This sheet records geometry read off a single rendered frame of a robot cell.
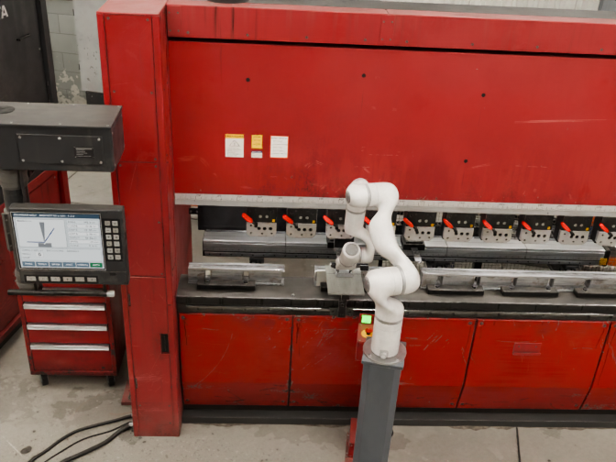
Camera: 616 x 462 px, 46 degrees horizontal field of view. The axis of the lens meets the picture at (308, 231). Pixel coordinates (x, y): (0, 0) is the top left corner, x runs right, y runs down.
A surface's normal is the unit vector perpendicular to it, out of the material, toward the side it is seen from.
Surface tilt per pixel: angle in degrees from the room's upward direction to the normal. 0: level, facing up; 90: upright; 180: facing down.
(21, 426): 0
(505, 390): 103
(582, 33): 90
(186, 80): 90
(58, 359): 90
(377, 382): 90
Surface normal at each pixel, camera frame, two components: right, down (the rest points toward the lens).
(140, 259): 0.04, 0.48
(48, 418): 0.05, -0.87
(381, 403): -0.18, 0.47
